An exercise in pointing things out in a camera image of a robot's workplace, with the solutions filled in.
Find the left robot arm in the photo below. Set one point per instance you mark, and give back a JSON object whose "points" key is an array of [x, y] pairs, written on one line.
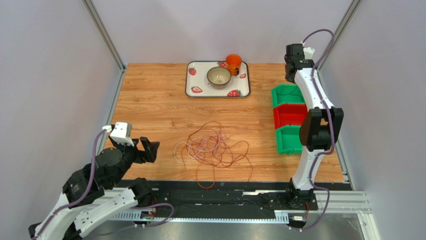
{"points": [[69, 220]]}

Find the orange mug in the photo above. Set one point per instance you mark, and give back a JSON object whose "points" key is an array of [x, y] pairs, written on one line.
{"points": [[233, 63]]}

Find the far green bin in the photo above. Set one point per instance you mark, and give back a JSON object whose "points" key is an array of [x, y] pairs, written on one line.
{"points": [[286, 94]]}

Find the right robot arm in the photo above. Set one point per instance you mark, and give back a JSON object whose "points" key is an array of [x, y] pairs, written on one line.
{"points": [[320, 129]]}

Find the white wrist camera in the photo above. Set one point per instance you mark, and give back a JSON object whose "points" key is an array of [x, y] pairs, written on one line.
{"points": [[308, 52], [120, 133]]}

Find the near green bin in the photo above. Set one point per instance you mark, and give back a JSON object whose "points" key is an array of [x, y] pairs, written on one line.
{"points": [[288, 140]]}

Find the red bin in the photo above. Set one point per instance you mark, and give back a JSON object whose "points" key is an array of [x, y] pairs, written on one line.
{"points": [[289, 114]]}

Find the grey ceramic bowl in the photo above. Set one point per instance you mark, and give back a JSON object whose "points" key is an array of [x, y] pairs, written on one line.
{"points": [[218, 77]]}

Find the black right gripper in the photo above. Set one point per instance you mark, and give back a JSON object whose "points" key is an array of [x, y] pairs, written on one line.
{"points": [[289, 74]]}

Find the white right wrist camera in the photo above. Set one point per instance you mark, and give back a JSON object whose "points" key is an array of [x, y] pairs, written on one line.
{"points": [[308, 52]]}

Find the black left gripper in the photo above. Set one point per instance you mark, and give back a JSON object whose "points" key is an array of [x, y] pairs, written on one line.
{"points": [[150, 153]]}

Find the green bin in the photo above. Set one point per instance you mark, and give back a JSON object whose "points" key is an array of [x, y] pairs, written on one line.
{"points": [[286, 94], [288, 140]]}

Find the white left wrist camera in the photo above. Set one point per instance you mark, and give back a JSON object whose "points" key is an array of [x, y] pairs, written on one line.
{"points": [[120, 133]]}

